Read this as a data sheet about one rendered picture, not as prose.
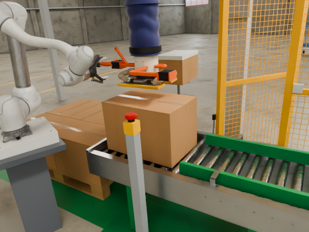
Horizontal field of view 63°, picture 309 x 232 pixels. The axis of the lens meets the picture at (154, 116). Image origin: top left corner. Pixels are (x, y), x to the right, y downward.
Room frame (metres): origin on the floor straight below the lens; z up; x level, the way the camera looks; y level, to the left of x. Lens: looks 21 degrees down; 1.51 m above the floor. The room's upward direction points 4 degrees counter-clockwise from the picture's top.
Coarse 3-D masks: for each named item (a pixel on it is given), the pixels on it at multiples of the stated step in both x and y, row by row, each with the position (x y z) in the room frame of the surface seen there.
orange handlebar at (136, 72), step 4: (100, 64) 2.01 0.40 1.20; (104, 64) 1.99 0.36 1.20; (108, 64) 1.97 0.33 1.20; (124, 64) 1.89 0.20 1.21; (128, 64) 1.87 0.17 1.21; (132, 64) 1.85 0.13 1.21; (160, 64) 1.78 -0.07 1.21; (164, 64) 1.74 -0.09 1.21; (140, 68) 1.66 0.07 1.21; (144, 68) 1.70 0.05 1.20; (132, 72) 1.56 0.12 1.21; (136, 72) 1.54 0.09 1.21; (140, 72) 1.53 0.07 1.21; (144, 72) 1.51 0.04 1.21; (148, 72) 1.51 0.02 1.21; (152, 72) 1.50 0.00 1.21; (156, 76) 1.47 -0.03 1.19
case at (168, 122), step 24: (120, 96) 1.94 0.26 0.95; (144, 96) 1.90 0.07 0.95; (168, 96) 1.86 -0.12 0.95; (192, 96) 1.82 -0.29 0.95; (120, 120) 1.73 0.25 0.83; (144, 120) 1.60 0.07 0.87; (168, 120) 1.49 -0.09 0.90; (192, 120) 1.74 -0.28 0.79; (120, 144) 1.74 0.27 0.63; (144, 144) 1.61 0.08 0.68; (168, 144) 1.49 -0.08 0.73; (192, 144) 1.74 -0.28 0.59
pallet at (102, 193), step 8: (48, 168) 2.28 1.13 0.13; (56, 176) 2.23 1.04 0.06; (64, 176) 2.18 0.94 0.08; (72, 176) 2.08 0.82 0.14; (64, 184) 2.17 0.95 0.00; (72, 184) 2.13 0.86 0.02; (80, 184) 2.12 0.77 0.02; (88, 184) 2.11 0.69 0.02; (88, 192) 1.98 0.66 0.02; (96, 192) 1.92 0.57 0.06; (104, 192) 1.90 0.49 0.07
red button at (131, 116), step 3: (126, 114) 1.28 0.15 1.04; (129, 114) 1.27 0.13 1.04; (132, 114) 1.27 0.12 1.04; (135, 114) 1.27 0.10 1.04; (126, 117) 1.25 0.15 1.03; (129, 117) 1.24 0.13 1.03; (132, 117) 1.24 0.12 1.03; (135, 117) 1.25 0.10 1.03; (129, 120) 1.26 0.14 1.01; (132, 120) 1.26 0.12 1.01
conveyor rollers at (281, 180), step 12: (204, 144) 1.85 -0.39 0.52; (120, 156) 1.70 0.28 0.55; (192, 156) 1.65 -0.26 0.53; (204, 156) 1.63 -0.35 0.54; (216, 156) 1.61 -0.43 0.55; (228, 156) 1.60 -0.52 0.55; (240, 156) 1.61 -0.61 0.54; (168, 168) 1.52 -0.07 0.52; (240, 168) 1.45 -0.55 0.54; (252, 168) 1.42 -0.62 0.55; (264, 168) 1.44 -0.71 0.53; (288, 168) 1.42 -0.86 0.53; (300, 168) 1.39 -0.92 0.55; (264, 180) 1.29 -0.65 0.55; (300, 180) 1.27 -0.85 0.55
